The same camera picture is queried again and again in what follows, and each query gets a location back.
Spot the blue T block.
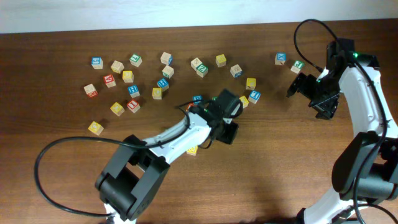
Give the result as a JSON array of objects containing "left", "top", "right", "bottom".
[{"left": 248, "top": 90, "right": 261, "bottom": 104}]

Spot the plain wood block green side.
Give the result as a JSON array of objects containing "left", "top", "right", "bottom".
[{"left": 162, "top": 65, "right": 174, "bottom": 78}]

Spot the yellow block right lower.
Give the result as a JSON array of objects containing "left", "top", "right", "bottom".
[{"left": 239, "top": 96, "right": 249, "bottom": 108}]

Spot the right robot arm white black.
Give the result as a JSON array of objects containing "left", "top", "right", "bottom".
[{"left": 287, "top": 39, "right": 397, "bottom": 223}]

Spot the red I block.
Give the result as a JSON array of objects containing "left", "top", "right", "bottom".
[{"left": 126, "top": 100, "right": 141, "bottom": 113}]

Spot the green J block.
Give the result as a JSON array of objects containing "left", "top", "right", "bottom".
[{"left": 290, "top": 60, "right": 305, "bottom": 74}]

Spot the blue H block upper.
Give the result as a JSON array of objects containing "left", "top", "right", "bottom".
[{"left": 157, "top": 78, "right": 169, "bottom": 92}]

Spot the plain wood block blue side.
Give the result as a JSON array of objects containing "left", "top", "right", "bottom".
[{"left": 160, "top": 52, "right": 173, "bottom": 65}]

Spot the blue H block left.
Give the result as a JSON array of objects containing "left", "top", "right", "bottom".
[{"left": 127, "top": 85, "right": 140, "bottom": 98}]

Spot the wood block blue side right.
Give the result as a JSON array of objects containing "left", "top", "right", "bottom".
[{"left": 230, "top": 64, "right": 243, "bottom": 78}]

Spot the blue h block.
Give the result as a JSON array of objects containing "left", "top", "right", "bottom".
[
  {"left": 157, "top": 78, "right": 169, "bottom": 92},
  {"left": 127, "top": 85, "right": 140, "bottom": 98}
]

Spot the wood block red side left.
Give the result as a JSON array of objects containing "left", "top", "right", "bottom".
[{"left": 83, "top": 84, "right": 98, "bottom": 98}]

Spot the red Y block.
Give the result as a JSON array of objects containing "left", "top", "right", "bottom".
[{"left": 103, "top": 74, "right": 116, "bottom": 88}]

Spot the yellow S block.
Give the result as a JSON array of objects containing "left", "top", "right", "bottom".
[{"left": 186, "top": 146, "right": 198, "bottom": 156}]

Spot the green L block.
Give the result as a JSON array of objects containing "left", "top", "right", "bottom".
[{"left": 129, "top": 54, "right": 142, "bottom": 67}]

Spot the green Z block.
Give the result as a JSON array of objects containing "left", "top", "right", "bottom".
[{"left": 196, "top": 63, "right": 208, "bottom": 78}]

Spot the yellow block centre left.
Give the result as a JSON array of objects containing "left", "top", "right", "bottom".
[{"left": 152, "top": 88, "right": 163, "bottom": 100}]

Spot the yellow block top centre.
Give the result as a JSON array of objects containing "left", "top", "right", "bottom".
[{"left": 216, "top": 54, "right": 227, "bottom": 67}]

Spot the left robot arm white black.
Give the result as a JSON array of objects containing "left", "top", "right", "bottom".
[{"left": 95, "top": 89, "right": 243, "bottom": 223}]

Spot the blue P block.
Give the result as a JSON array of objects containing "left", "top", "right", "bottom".
[{"left": 192, "top": 95, "right": 203, "bottom": 104}]

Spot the yellow block far lower left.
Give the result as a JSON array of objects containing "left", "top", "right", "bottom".
[{"left": 88, "top": 121, "right": 104, "bottom": 136}]

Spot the plain wood block left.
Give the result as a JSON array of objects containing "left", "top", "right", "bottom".
[{"left": 111, "top": 60, "right": 124, "bottom": 74}]

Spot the blue X block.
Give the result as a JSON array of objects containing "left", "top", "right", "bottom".
[{"left": 274, "top": 52, "right": 287, "bottom": 65}]

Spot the yellow G block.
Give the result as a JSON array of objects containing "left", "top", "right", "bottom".
[{"left": 122, "top": 70, "right": 134, "bottom": 83}]

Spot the yellow block right upper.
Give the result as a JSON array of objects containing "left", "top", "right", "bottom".
[{"left": 246, "top": 78, "right": 256, "bottom": 90}]

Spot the blue number five block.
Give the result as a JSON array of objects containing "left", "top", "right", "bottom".
[{"left": 91, "top": 57, "right": 103, "bottom": 70}]

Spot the leaf wood block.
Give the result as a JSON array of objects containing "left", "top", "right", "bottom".
[{"left": 190, "top": 57, "right": 202, "bottom": 70}]

